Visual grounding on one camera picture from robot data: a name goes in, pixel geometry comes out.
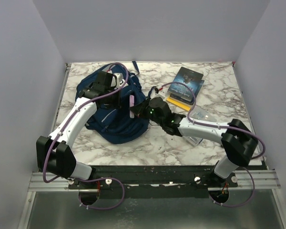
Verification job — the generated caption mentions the navy blue student backpack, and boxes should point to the navy blue student backpack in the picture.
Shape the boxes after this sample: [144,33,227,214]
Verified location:
[85,65,149,144]

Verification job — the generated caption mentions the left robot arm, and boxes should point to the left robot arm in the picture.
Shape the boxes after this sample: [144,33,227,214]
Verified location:
[36,70,128,188]

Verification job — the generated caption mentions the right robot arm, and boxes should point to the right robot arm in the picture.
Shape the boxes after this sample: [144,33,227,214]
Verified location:
[130,97,258,187]

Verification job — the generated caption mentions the yellow notebook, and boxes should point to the yellow notebook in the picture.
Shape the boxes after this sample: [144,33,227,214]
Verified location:
[166,96,192,111]

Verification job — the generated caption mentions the clear plastic pencil case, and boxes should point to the clear plastic pencil case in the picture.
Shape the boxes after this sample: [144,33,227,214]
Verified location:
[183,106,217,146]

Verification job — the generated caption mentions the dark cover paperback book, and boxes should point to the dark cover paperback book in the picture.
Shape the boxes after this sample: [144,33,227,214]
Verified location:
[168,67,204,102]

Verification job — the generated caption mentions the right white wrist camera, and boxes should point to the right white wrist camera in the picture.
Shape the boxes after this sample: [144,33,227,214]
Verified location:
[148,86,165,99]

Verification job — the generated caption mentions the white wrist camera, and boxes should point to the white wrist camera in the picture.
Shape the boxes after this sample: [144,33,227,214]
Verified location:
[148,86,165,99]
[111,73,124,89]

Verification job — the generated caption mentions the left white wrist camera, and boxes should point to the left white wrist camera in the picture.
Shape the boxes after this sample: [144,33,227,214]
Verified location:
[111,73,124,89]

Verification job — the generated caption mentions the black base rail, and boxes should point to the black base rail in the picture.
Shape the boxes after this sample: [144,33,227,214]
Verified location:
[40,164,269,198]

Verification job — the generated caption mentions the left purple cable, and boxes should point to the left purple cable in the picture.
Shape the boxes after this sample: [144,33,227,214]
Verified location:
[42,62,129,210]

